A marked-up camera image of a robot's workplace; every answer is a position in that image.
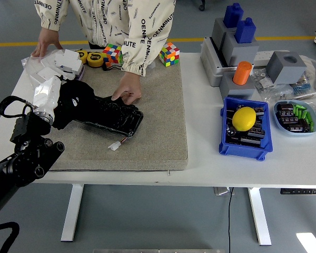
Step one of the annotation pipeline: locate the lilac plastic tray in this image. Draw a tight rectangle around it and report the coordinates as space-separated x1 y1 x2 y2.
74 63 85 81

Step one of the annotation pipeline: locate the grey square block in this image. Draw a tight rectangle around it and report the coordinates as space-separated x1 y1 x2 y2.
222 31 260 67
211 17 238 52
219 71 256 100

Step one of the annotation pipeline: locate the flat light grey case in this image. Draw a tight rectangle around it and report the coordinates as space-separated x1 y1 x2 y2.
200 36 230 87

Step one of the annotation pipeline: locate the white table leg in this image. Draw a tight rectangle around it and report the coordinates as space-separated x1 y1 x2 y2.
60 183 84 242
247 187 272 246

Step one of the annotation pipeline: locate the black wrist strap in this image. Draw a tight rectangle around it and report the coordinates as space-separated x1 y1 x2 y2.
102 62 123 72

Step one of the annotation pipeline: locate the black table control panel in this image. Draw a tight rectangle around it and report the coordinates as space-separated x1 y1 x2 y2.
280 188 316 196

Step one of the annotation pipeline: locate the yellow lemon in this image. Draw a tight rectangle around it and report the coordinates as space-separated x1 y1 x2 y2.
232 106 257 132

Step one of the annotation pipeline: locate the white folded cardboard box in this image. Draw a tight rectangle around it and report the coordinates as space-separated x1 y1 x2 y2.
54 48 83 74

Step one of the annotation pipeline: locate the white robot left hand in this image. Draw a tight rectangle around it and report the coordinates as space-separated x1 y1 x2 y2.
32 75 64 116

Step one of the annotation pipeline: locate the person's right hand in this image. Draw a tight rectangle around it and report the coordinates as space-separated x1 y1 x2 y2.
31 27 64 58

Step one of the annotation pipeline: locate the light blue oval tray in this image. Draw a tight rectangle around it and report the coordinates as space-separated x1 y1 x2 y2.
273 99 316 137

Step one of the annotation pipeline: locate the white wire connector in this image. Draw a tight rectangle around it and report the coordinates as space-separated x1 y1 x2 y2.
107 137 127 151

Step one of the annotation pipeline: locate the bundle of blue resistors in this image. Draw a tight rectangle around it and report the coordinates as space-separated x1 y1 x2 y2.
292 80 312 97

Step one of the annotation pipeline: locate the blue plastic bin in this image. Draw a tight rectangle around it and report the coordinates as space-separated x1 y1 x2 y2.
218 96 274 161

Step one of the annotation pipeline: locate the grey box under table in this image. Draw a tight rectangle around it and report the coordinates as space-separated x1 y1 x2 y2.
213 186 235 196

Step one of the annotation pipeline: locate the grey-brown mat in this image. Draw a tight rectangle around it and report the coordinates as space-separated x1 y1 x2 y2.
43 49 188 172

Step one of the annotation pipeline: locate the white flat plastic box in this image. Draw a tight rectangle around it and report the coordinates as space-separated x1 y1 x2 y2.
35 67 62 85

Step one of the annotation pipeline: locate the person's left hand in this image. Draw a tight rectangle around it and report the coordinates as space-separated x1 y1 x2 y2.
111 71 143 105

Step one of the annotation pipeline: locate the blue bottle-shaped block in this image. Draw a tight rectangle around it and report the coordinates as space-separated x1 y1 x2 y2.
223 2 245 29
234 17 257 44

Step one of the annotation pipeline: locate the glossy black panel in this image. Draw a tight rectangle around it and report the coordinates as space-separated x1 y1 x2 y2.
73 95 144 138

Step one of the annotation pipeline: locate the yellow tape measure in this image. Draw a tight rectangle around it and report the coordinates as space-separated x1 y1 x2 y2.
76 48 89 64
86 51 105 69

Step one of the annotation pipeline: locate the clear bag of metal parts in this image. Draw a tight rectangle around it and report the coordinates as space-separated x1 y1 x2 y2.
251 68 277 93

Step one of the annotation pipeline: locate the grey block with round hole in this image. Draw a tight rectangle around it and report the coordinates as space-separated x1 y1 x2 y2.
265 51 308 85

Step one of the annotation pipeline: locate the clear bag of small parts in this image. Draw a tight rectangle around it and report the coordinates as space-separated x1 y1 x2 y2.
265 84 295 105

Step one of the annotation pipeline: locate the black rag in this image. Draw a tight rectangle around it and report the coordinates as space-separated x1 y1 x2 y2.
52 80 101 131

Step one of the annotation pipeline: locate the orange cylinder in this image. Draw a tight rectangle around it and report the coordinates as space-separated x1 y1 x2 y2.
232 61 253 86

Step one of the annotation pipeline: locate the hanging black cable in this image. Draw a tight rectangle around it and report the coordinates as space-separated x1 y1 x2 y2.
227 187 234 253

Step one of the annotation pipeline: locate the colourful puzzle cube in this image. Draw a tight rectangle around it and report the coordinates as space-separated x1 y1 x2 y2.
102 43 124 66
159 42 181 67

